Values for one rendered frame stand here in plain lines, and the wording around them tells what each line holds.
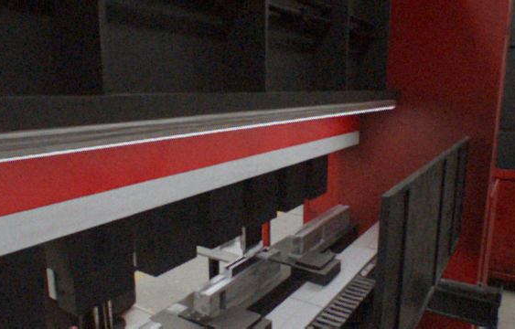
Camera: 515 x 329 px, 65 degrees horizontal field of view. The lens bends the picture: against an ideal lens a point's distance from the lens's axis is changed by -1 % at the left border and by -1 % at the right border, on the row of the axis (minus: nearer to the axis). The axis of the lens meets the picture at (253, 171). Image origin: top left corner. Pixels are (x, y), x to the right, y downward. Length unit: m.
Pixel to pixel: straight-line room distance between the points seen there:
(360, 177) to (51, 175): 1.54
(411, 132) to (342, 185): 0.42
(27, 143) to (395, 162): 1.68
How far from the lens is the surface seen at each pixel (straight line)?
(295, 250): 1.66
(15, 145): 0.52
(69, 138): 0.55
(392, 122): 1.97
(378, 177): 2.02
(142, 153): 0.89
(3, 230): 0.76
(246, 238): 1.31
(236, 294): 1.30
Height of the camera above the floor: 1.53
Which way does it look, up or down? 11 degrees down
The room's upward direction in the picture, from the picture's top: straight up
